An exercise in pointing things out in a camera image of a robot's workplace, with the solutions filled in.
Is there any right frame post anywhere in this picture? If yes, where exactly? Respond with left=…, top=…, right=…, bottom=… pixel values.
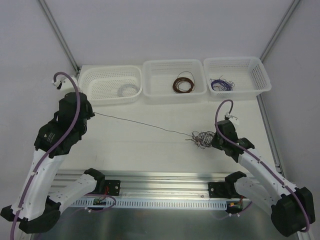
left=259, top=0, right=302, bottom=63

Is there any white slotted cable duct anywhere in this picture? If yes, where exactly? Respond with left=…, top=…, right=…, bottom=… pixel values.
left=71, top=197, right=227, bottom=211

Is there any left frame post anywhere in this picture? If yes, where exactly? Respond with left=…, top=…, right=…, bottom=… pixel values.
left=36, top=0, right=80, bottom=73

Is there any left white perforated basket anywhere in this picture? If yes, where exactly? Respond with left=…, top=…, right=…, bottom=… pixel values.
left=78, top=65, right=143, bottom=106

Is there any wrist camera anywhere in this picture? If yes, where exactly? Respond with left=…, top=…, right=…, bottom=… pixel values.
left=224, top=112, right=240, bottom=126
left=51, top=75, right=75, bottom=94

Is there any thin brown pulled cable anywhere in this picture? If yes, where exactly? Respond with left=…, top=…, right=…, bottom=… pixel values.
left=92, top=112, right=192, bottom=137

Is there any white perforated basket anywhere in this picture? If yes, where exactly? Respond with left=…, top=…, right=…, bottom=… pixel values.
left=203, top=56, right=272, bottom=101
left=78, top=65, right=143, bottom=106
left=142, top=59, right=207, bottom=104

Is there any right white perforated basket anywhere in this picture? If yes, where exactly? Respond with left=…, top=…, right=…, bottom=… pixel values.
left=203, top=56, right=272, bottom=101

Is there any middle white perforated basket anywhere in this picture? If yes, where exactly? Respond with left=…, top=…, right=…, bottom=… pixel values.
left=142, top=59, right=207, bottom=104

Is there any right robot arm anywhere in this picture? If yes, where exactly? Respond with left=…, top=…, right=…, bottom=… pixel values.
left=211, top=119, right=316, bottom=237

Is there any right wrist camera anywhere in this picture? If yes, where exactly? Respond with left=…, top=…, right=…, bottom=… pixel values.
left=224, top=112, right=240, bottom=126

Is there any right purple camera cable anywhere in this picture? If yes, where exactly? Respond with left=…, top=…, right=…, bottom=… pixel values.
left=215, top=99, right=315, bottom=233

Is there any white coiled cable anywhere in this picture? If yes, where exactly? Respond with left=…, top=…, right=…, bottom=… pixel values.
left=117, top=84, right=139, bottom=97

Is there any brown coiled cable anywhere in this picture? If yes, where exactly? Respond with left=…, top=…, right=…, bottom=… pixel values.
left=171, top=71, right=196, bottom=94

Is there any purple cable bundle in basket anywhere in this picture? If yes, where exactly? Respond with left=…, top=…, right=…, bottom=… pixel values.
left=209, top=74, right=236, bottom=92

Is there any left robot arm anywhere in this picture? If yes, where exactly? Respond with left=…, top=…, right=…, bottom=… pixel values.
left=0, top=92, right=105, bottom=234

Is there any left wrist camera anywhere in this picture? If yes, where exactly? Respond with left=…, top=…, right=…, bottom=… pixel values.
left=51, top=75, right=75, bottom=94

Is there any aluminium mounting rail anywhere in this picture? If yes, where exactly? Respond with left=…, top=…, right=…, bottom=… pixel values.
left=49, top=169, right=258, bottom=201

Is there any frame post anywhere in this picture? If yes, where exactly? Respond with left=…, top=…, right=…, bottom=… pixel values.
left=36, top=0, right=80, bottom=73
left=259, top=0, right=302, bottom=63

